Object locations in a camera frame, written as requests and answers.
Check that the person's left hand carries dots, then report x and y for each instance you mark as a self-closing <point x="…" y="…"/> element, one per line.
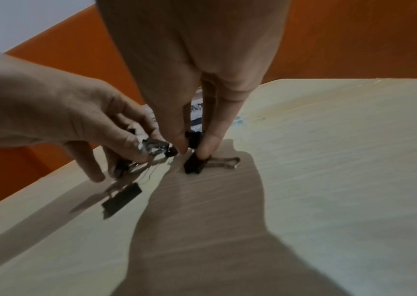
<point x="40" y="107"/>

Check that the person's right hand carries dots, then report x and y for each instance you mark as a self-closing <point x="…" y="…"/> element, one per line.
<point x="193" y="43"/>

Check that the black binder clip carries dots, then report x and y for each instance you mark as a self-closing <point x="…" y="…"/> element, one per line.
<point x="122" y="199"/>
<point x="122" y="166"/>
<point x="193" y="165"/>
<point x="157" y="147"/>
<point x="194" y="139"/>

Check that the white printed packet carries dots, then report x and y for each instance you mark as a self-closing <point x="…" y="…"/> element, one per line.
<point x="196" y="114"/>

